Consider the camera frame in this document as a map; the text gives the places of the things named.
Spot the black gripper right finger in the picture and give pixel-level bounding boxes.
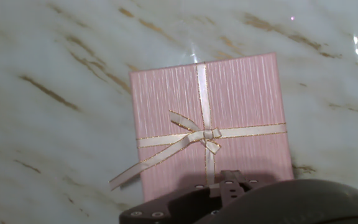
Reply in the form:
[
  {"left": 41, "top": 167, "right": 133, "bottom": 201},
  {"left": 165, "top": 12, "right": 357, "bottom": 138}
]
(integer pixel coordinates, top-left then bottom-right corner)
[{"left": 233, "top": 170, "right": 260, "bottom": 191}]

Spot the pink gift box lid with ribbon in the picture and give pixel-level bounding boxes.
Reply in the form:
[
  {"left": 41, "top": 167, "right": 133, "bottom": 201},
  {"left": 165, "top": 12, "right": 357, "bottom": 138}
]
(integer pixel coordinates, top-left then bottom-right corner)
[{"left": 109, "top": 52, "right": 295, "bottom": 203}]

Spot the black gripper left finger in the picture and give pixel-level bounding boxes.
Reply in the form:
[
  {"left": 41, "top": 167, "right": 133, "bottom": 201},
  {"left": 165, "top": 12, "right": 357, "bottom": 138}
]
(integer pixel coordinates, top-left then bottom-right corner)
[{"left": 119, "top": 170, "right": 245, "bottom": 224}]

